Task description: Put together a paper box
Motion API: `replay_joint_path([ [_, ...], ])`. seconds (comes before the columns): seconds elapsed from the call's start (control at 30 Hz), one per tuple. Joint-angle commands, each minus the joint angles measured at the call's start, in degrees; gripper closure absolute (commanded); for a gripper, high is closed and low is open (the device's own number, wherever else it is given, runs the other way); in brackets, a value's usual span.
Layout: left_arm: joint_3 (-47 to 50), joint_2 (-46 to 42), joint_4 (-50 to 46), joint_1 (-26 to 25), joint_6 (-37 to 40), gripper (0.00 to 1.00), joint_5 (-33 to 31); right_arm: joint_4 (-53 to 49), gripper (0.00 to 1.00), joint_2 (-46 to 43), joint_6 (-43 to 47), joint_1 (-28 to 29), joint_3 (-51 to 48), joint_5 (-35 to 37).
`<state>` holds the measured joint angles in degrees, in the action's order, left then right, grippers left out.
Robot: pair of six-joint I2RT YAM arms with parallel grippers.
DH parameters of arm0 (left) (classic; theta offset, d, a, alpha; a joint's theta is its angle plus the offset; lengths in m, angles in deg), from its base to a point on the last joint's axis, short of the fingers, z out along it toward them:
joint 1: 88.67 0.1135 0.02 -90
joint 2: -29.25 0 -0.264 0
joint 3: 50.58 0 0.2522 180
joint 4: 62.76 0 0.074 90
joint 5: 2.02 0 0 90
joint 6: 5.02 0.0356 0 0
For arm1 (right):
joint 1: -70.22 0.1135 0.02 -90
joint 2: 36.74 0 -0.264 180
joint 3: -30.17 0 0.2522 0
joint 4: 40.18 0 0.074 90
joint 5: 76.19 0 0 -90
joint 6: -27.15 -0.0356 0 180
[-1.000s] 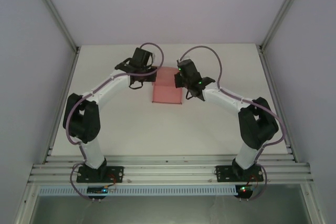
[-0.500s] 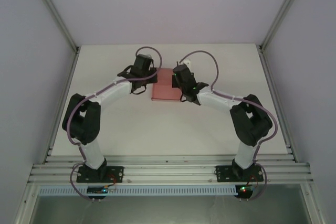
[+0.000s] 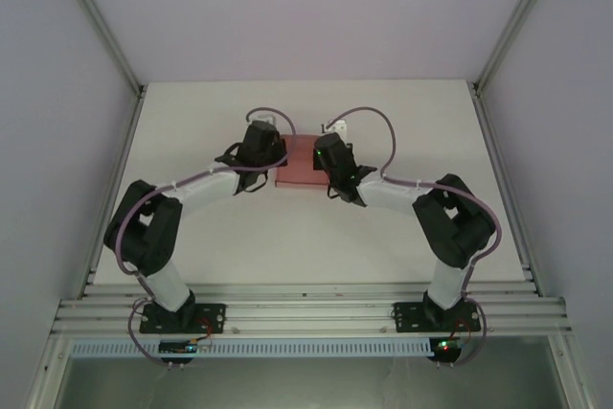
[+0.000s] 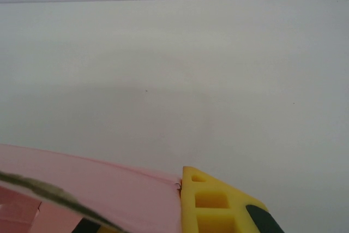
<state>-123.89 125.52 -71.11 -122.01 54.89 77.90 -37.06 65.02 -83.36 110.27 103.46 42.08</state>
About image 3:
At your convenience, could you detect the slotted grey cable duct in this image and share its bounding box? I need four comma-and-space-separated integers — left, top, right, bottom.
70, 337, 432, 358

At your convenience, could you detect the aluminium mounting rail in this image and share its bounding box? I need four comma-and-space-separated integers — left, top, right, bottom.
51, 278, 574, 334

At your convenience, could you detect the aluminium frame post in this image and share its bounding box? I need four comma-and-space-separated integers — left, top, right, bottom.
50, 0, 148, 303
470, 0, 566, 294

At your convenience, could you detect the pink paper box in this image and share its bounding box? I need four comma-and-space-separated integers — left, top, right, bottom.
274, 133, 332, 191

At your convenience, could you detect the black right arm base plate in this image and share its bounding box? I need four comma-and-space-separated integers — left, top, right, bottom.
393, 302, 483, 333

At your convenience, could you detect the left controller circuit board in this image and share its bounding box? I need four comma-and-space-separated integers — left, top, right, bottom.
159, 339, 213, 357

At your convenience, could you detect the grey metal panel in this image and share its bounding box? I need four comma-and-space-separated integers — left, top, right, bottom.
26, 334, 588, 409

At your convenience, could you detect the controller circuit board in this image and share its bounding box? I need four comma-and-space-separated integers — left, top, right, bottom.
433, 337, 468, 357
159, 339, 213, 357

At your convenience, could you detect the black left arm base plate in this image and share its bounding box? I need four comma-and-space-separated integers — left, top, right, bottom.
139, 302, 227, 334

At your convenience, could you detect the right controller circuit board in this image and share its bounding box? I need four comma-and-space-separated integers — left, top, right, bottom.
433, 337, 468, 357

